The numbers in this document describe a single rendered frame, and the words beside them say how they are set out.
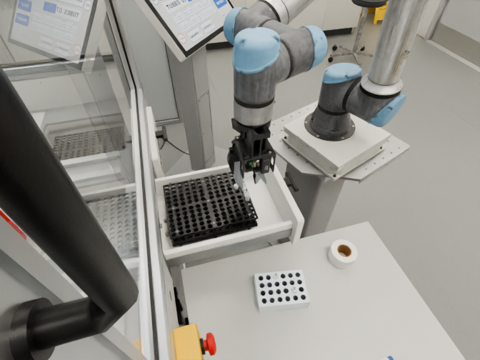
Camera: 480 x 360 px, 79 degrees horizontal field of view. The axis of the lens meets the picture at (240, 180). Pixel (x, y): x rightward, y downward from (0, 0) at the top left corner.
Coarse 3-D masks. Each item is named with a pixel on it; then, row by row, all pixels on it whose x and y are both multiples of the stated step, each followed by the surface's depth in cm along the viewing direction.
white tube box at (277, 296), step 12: (264, 276) 74; (288, 276) 74; (300, 276) 74; (264, 288) 72; (276, 288) 72; (288, 288) 72; (300, 288) 72; (264, 300) 71; (276, 300) 70; (288, 300) 72; (300, 300) 70
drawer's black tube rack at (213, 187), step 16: (208, 176) 83; (224, 176) 83; (176, 192) 79; (192, 192) 79; (208, 192) 79; (224, 192) 79; (240, 192) 79; (176, 208) 76; (192, 208) 80; (208, 208) 76; (224, 208) 76; (240, 208) 76; (176, 224) 72; (192, 224) 72; (208, 224) 72; (224, 224) 72; (240, 224) 76; (256, 224) 76; (176, 240) 73; (192, 240) 73
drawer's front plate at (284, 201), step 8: (272, 160) 84; (272, 176) 82; (280, 176) 79; (272, 184) 84; (280, 184) 77; (272, 192) 85; (280, 192) 78; (288, 192) 76; (280, 200) 79; (288, 200) 74; (280, 208) 81; (288, 208) 74; (296, 208) 72; (288, 216) 76; (296, 216) 70; (296, 224) 71; (296, 232) 73; (296, 240) 76
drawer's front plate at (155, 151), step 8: (152, 112) 105; (152, 120) 97; (152, 128) 94; (152, 136) 91; (152, 144) 89; (152, 152) 86; (160, 152) 102; (152, 160) 84; (160, 160) 93; (160, 168) 87; (160, 176) 90
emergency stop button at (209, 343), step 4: (208, 336) 56; (212, 336) 56; (204, 340) 56; (208, 340) 55; (212, 340) 55; (204, 344) 55; (208, 344) 55; (212, 344) 55; (204, 348) 55; (208, 348) 55; (212, 348) 54; (212, 352) 54
